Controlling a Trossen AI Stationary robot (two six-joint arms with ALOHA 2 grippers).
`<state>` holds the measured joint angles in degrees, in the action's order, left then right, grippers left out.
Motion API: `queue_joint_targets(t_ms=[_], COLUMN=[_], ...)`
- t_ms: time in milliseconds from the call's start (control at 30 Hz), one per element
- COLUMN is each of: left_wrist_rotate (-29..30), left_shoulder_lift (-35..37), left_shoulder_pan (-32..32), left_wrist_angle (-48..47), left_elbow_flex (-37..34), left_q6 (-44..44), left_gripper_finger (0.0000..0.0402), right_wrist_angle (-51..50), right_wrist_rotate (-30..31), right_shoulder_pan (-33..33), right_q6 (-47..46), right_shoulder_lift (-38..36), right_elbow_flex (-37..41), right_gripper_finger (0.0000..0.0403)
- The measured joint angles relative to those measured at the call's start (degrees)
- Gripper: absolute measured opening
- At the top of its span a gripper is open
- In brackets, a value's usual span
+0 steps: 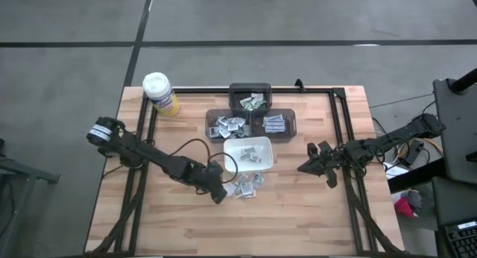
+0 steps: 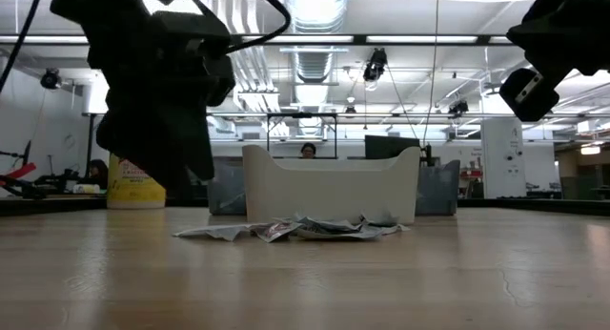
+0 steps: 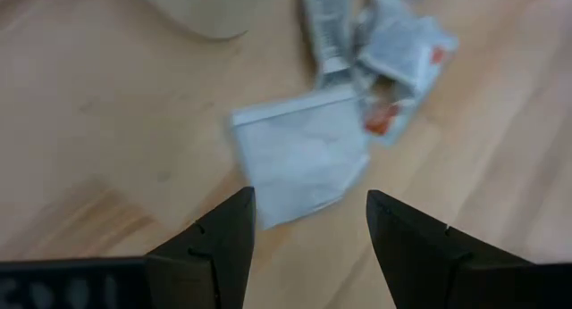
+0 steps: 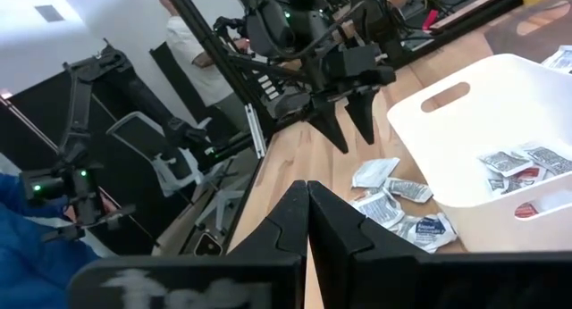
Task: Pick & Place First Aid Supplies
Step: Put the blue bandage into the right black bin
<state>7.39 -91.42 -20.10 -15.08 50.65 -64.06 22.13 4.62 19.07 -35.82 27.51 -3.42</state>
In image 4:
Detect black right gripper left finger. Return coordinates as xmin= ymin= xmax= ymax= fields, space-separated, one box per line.
xmin=227 ymin=180 xmax=310 ymax=309

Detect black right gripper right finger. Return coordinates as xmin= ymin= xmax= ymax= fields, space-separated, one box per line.
xmin=307 ymin=180 xmax=430 ymax=309

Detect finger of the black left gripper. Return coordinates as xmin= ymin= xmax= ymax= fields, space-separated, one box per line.
xmin=310 ymin=97 xmax=349 ymax=155
xmin=343 ymin=87 xmax=381 ymax=146

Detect white plastic bin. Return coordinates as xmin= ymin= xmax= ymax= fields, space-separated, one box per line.
xmin=386 ymin=53 xmax=572 ymax=255

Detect blue and white packet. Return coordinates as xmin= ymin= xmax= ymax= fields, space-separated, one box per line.
xmin=542 ymin=44 xmax=572 ymax=76

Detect plain white packet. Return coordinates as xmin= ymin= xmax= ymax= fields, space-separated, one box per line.
xmin=351 ymin=156 xmax=401 ymax=189

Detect person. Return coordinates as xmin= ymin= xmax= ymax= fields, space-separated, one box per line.
xmin=0 ymin=153 xmax=108 ymax=309
xmin=156 ymin=0 xmax=254 ymax=134

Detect smoky translucent plastic bin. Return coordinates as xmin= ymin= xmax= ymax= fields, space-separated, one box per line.
xmin=484 ymin=0 xmax=572 ymax=64

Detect person's hand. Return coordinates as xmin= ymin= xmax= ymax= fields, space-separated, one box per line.
xmin=64 ymin=193 xmax=120 ymax=221

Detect white office chair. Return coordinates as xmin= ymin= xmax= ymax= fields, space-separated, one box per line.
xmin=105 ymin=111 xmax=251 ymax=238

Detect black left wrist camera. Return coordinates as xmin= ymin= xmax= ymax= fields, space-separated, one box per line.
xmin=322 ymin=44 xmax=385 ymax=78

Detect small black stereo camera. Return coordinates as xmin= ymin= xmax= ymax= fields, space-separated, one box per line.
xmin=193 ymin=231 xmax=224 ymax=257

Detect red handled tool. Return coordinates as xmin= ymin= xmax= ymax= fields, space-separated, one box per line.
xmin=421 ymin=8 xmax=442 ymax=32

